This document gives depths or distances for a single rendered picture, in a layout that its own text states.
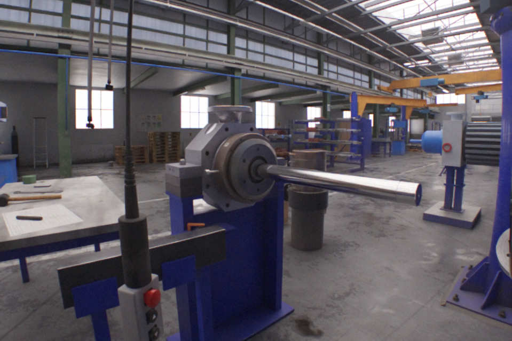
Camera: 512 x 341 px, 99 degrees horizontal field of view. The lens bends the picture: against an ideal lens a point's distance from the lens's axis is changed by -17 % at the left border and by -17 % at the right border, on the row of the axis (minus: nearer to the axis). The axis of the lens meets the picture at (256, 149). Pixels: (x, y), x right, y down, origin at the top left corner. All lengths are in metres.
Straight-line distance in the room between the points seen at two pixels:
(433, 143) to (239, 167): 3.66
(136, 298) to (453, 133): 4.21
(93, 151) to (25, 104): 3.24
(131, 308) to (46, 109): 12.39
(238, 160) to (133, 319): 0.91
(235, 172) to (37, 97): 11.92
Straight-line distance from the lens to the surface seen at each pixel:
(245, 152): 1.27
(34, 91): 12.87
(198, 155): 1.34
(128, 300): 0.49
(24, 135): 12.80
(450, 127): 4.34
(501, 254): 1.14
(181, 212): 1.33
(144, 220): 0.44
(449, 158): 4.36
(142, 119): 13.12
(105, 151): 12.71
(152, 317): 0.52
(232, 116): 1.46
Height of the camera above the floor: 1.28
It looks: 4 degrees down
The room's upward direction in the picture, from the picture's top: straight up
